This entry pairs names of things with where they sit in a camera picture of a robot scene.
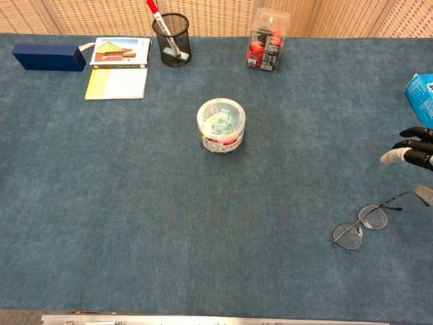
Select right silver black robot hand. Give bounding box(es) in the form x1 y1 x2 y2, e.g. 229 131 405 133
380 126 433 207

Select woven wicker folding screen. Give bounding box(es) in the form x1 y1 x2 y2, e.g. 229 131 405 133
0 0 433 39

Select thin-framed eyeglasses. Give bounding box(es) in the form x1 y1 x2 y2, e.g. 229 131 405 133
332 190 420 251

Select clear tub of binder clips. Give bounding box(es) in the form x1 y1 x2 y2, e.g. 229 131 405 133
196 97 246 154

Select blue felt table cover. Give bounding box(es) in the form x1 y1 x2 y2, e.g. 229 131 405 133
0 32 433 321

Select red white marker pen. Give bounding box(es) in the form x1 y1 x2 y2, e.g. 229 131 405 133
145 0 182 57

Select navy blue rectangular box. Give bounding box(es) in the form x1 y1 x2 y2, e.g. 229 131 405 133
12 43 87 72

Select black mesh pen holder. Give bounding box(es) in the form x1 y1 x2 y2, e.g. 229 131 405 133
152 12 192 68

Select aluminium profile rail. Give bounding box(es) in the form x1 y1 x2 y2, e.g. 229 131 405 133
41 313 390 325

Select book with palace picture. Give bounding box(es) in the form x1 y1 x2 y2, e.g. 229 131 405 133
89 37 152 70

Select pale teal eraser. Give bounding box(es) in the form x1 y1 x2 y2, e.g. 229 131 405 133
162 47 191 62

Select light blue printed carton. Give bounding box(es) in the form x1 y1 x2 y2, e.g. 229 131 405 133
403 73 433 130

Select clear box with orange items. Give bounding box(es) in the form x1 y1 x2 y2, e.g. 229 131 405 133
246 7 291 74

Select yellow and white booklet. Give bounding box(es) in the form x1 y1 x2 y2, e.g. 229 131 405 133
84 67 149 101

